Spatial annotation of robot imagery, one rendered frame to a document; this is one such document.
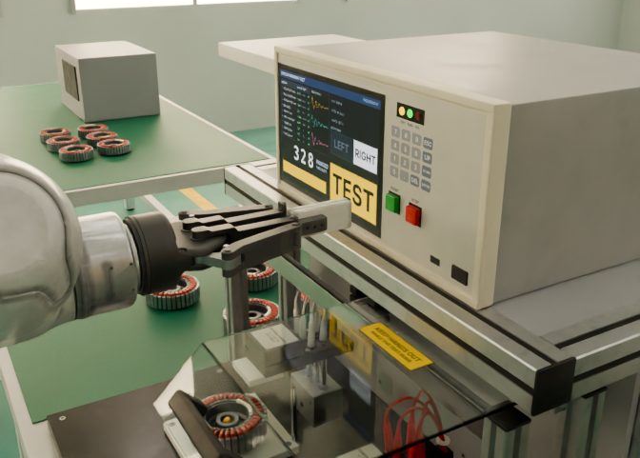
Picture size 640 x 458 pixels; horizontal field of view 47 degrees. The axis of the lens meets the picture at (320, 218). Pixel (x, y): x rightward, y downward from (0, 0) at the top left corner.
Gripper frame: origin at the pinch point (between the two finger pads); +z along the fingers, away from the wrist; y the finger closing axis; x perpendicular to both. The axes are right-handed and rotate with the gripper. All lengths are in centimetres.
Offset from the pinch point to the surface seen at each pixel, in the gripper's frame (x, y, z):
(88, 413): -41, -37, -20
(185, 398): -11.8, 7.1, -18.2
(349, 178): 0.1, -9.5, 9.5
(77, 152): -41, -183, 11
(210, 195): -120, -332, 114
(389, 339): -11.7, 7.9, 3.8
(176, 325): -43, -61, 2
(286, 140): 1.0, -26.1, 9.5
